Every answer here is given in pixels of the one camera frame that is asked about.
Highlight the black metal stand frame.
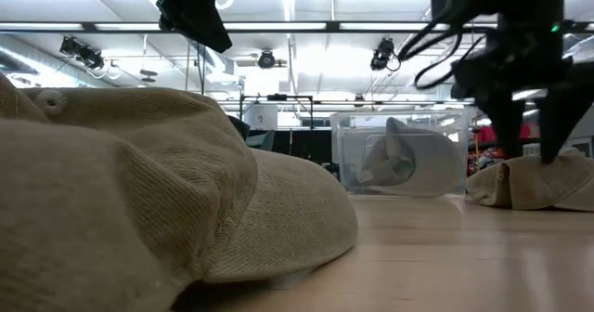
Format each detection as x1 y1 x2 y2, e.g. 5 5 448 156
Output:
239 93 316 132

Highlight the silver ventilation duct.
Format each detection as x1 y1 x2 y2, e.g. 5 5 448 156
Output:
0 46 44 77

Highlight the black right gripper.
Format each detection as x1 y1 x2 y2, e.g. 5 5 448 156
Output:
449 23 594 164

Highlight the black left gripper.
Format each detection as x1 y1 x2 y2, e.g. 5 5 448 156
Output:
133 0 234 55

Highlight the teal office chair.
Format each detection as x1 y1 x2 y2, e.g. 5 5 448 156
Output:
226 115 276 152

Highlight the clear plastic bin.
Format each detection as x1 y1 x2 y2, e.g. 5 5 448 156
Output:
329 109 471 197

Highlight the white box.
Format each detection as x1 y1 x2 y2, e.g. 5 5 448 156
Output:
243 103 279 131

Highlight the black overhead frame rail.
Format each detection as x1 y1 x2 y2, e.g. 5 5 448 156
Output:
0 20 594 35

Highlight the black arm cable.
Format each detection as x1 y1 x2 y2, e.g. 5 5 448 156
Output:
397 19 465 63
413 32 487 92

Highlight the red container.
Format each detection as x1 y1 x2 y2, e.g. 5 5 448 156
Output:
475 124 498 146

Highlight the black ceiling spotlight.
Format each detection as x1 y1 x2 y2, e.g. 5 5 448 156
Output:
58 35 84 57
80 46 106 72
257 48 278 71
369 36 397 72

